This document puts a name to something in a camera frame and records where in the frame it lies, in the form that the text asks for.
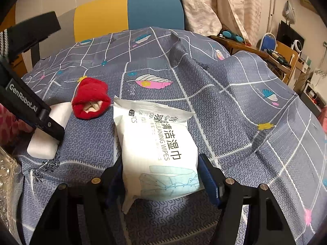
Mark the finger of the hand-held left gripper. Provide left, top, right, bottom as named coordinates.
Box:
left=34, top=109, right=66, bottom=142

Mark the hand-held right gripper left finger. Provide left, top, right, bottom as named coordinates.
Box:
left=34, top=154, right=127, bottom=245

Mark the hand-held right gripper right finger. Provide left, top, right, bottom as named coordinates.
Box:
left=199, top=153, right=297, bottom=245

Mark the white sponge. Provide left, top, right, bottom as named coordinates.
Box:
left=27, top=101, right=72, bottom=159

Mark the white wet wipes packet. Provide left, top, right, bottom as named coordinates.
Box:
left=112, top=96, right=201, bottom=213

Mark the wooden cabinet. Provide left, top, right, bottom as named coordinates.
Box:
left=11, top=52, right=32, bottom=76

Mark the red patterned cloth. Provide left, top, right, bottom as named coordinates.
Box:
left=0, top=104, right=32, bottom=147

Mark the grey printed bedsheet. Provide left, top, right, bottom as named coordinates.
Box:
left=19, top=27, right=327, bottom=245

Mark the red sock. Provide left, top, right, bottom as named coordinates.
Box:
left=72, top=77, right=112, bottom=120

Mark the black chair armrest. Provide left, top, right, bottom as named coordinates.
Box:
left=4, top=11, right=62, bottom=68

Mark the red fuzzy cloth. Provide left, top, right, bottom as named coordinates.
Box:
left=318, top=114, right=327, bottom=134

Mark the dark storage box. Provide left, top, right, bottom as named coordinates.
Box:
left=300, top=82, right=323, bottom=118

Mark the wooden side table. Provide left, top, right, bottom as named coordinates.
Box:
left=209, top=34, right=269, bottom=57

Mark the blue folding chair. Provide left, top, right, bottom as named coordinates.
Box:
left=261, top=33, right=278, bottom=53

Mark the yellow and blue headboard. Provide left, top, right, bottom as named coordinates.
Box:
left=74, top=0, right=185, bottom=42

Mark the white round fan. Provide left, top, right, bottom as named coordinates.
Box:
left=291, top=39, right=305, bottom=55

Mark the black monitor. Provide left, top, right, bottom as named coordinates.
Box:
left=277, top=20, right=306, bottom=49

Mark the pale striped curtain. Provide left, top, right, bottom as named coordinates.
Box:
left=217, top=0, right=274, bottom=44

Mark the white hanging bag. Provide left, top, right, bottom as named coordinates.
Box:
left=282, top=0, right=296, bottom=24

